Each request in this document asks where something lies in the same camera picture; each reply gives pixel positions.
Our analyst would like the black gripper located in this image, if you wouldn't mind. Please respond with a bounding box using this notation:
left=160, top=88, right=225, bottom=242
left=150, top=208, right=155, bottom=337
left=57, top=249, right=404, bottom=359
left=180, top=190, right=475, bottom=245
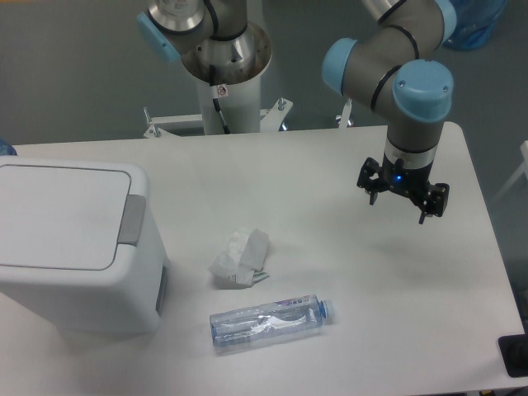
left=356, top=155, right=450, bottom=224

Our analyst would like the white push-lid trash can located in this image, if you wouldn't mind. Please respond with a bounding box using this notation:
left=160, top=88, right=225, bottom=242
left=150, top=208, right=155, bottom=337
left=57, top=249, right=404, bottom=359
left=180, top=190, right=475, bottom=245
left=1, top=156, right=168, bottom=333

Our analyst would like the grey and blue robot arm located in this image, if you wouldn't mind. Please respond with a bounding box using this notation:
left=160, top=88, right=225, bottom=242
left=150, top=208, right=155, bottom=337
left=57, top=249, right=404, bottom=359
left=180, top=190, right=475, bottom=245
left=136, top=1, right=457, bottom=218

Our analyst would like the white furniture leg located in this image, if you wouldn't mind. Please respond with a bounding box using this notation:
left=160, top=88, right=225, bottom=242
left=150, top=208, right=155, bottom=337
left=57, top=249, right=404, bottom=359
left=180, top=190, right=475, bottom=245
left=492, top=140, right=528, bottom=205

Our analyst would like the clear plastic water bottle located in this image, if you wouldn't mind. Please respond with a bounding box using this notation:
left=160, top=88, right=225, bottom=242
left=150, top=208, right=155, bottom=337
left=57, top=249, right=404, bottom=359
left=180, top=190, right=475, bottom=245
left=210, top=295, right=336, bottom=356

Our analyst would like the blue water jug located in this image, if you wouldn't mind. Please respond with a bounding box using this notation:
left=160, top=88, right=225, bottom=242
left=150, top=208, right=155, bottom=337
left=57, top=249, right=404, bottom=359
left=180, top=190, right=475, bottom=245
left=443, top=0, right=508, bottom=51

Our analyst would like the crumpled white paper wrapper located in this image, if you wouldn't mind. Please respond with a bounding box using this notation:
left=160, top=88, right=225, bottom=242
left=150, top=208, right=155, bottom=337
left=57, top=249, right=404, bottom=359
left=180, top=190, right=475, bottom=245
left=208, top=228, right=269, bottom=287

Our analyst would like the black device at table edge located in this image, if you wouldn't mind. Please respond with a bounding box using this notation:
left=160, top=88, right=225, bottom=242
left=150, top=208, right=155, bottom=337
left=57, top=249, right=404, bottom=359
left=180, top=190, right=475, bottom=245
left=498, top=334, right=527, bottom=378

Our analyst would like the blue object at left edge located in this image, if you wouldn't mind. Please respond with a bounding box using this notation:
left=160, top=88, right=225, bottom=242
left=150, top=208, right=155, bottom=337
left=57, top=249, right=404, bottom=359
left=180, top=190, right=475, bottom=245
left=0, top=137, right=18, bottom=156

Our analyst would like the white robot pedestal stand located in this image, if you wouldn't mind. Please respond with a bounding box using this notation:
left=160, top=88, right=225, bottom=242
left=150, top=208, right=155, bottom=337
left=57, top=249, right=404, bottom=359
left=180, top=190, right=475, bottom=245
left=137, top=13, right=293, bottom=138

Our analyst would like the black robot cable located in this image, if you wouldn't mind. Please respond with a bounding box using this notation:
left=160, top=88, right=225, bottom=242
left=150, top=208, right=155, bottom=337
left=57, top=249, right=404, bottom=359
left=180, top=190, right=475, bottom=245
left=208, top=64, right=232, bottom=135

